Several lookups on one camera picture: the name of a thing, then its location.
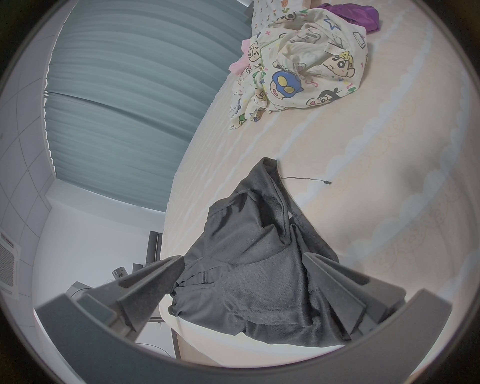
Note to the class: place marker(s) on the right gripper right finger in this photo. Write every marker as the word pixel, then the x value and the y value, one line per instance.
pixel 337 300

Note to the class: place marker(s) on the white printed pillow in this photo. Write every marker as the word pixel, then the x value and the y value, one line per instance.
pixel 273 11

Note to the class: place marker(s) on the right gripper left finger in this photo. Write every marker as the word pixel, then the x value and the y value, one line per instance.
pixel 146 296

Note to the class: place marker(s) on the black T-shirt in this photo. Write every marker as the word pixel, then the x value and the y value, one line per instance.
pixel 255 270

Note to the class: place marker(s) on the purple garment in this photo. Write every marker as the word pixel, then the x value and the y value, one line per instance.
pixel 352 15

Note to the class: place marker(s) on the pink garment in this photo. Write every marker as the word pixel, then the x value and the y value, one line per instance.
pixel 240 63

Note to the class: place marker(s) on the white printed pyjama garment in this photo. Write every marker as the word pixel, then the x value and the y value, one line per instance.
pixel 300 60

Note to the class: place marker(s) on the bed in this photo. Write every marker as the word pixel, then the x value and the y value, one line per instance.
pixel 393 150

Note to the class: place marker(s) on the blue-green curtain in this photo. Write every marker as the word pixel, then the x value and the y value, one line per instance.
pixel 150 48
pixel 112 150

